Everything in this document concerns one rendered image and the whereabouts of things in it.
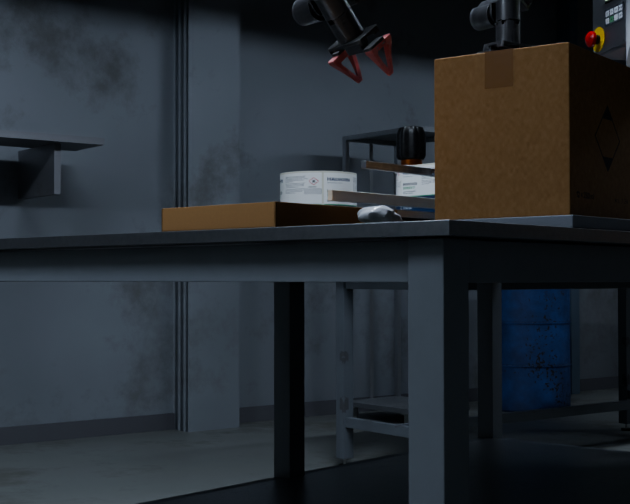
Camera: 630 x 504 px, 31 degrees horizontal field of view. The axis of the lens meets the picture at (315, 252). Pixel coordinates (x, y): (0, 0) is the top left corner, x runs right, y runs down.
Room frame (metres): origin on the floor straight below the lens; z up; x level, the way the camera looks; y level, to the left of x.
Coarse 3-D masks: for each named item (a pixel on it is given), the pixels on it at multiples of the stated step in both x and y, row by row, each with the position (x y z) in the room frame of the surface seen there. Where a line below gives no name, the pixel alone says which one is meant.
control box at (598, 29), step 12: (600, 0) 2.68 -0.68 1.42; (624, 0) 2.57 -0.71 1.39; (600, 12) 2.68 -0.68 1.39; (624, 12) 2.57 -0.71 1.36; (600, 24) 2.68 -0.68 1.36; (612, 24) 2.63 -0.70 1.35; (624, 24) 2.57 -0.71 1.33; (600, 36) 2.68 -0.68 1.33; (612, 36) 2.63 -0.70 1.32; (624, 36) 2.57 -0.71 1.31; (600, 48) 2.68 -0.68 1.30; (612, 48) 2.63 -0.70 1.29; (624, 48) 2.60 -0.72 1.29
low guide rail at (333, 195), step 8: (328, 192) 2.04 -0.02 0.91; (336, 192) 2.05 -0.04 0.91; (344, 192) 2.06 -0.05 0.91; (352, 192) 2.08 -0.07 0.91; (360, 192) 2.10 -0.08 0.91; (328, 200) 2.04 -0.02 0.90; (336, 200) 2.05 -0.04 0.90; (344, 200) 2.06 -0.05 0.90; (352, 200) 2.08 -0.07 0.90; (360, 200) 2.10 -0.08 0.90; (368, 200) 2.11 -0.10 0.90; (376, 200) 2.13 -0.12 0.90; (384, 200) 2.15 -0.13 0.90; (392, 200) 2.17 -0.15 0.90; (400, 200) 2.19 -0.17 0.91; (408, 200) 2.21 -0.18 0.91; (416, 200) 2.23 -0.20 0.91; (424, 200) 2.25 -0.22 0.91; (432, 200) 2.27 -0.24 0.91; (432, 208) 2.28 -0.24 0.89
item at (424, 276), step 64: (0, 256) 2.19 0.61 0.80; (64, 256) 2.05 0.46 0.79; (128, 256) 1.93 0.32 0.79; (192, 256) 1.83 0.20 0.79; (256, 256) 1.73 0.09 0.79; (320, 256) 1.64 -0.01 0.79; (384, 256) 1.56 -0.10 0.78; (448, 256) 1.50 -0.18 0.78; (512, 256) 1.63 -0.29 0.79; (576, 256) 1.77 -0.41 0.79; (448, 320) 1.49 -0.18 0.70; (448, 384) 1.49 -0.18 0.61; (448, 448) 1.49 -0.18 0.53; (512, 448) 3.54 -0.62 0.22; (576, 448) 3.54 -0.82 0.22
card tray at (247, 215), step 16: (176, 208) 1.84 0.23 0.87; (192, 208) 1.81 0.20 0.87; (208, 208) 1.79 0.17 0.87; (224, 208) 1.76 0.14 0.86; (240, 208) 1.74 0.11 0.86; (256, 208) 1.72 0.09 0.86; (272, 208) 1.69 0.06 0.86; (288, 208) 1.71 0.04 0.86; (304, 208) 1.74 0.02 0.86; (320, 208) 1.77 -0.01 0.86; (336, 208) 1.79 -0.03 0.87; (352, 208) 1.82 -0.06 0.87; (176, 224) 1.84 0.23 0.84; (192, 224) 1.81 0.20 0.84; (208, 224) 1.79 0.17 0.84; (224, 224) 1.76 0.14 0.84; (240, 224) 1.74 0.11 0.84; (256, 224) 1.72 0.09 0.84; (272, 224) 1.69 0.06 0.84; (288, 224) 1.71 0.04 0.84; (304, 224) 1.74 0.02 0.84; (320, 224) 1.77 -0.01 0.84
